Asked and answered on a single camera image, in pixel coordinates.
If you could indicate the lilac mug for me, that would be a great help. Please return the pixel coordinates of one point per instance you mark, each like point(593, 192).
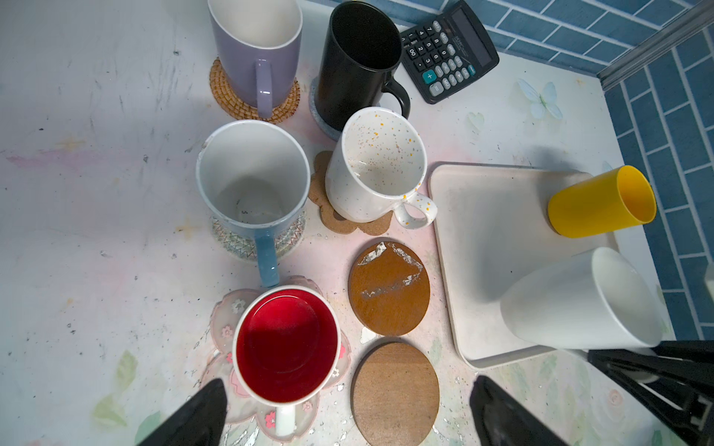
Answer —
point(258, 44)

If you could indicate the beige rectangular tray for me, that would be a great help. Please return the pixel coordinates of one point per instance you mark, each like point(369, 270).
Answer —
point(492, 229)

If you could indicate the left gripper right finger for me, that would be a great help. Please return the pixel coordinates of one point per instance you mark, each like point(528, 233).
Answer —
point(500, 420)

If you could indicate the black desk calculator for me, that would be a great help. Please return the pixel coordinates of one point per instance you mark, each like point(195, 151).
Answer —
point(448, 54)

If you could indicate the brown paw print coaster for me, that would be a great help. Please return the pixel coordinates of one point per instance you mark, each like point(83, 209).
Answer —
point(328, 215)

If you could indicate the yellow mug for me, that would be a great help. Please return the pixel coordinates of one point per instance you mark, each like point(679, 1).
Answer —
point(616, 200)

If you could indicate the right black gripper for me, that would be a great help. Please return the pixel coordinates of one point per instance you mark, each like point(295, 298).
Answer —
point(676, 384)

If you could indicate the white mug red inside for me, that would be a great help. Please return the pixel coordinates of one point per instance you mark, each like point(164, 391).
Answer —
point(285, 349)

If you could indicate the blue woven round coaster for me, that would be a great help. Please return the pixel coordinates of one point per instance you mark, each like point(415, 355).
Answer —
point(331, 132)

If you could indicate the black mug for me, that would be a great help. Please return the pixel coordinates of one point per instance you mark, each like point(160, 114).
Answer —
point(363, 50)

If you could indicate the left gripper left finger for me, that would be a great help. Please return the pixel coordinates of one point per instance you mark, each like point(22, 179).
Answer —
point(200, 421)

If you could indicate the pale woven round coaster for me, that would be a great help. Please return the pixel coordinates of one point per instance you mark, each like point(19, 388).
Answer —
point(245, 249)

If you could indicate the tan rattan round coaster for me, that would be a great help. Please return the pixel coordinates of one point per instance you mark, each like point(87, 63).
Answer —
point(239, 110)

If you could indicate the amber glossy round coaster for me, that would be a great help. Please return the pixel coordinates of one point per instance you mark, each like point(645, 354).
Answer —
point(389, 288)

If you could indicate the light blue floral mug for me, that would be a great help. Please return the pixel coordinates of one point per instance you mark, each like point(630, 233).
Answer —
point(255, 178)

